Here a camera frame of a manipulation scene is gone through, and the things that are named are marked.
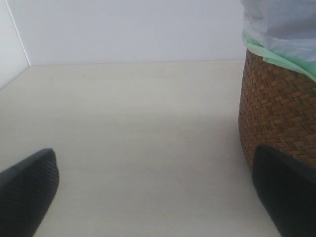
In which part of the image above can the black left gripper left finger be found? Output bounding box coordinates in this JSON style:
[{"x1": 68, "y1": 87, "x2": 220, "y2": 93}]
[{"x1": 0, "y1": 148, "x2": 59, "y2": 237}]

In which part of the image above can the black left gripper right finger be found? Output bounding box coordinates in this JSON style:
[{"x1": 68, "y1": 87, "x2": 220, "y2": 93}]
[{"x1": 252, "y1": 145, "x2": 316, "y2": 237}]

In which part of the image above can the woven wicker waste basket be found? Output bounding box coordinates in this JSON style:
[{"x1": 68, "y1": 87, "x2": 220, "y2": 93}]
[{"x1": 238, "y1": 51, "x2": 316, "y2": 167}]

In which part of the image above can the white green plastic bin liner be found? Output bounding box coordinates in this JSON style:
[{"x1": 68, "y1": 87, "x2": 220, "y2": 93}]
[{"x1": 241, "y1": 0, "x2": 316, "y2": 80}]

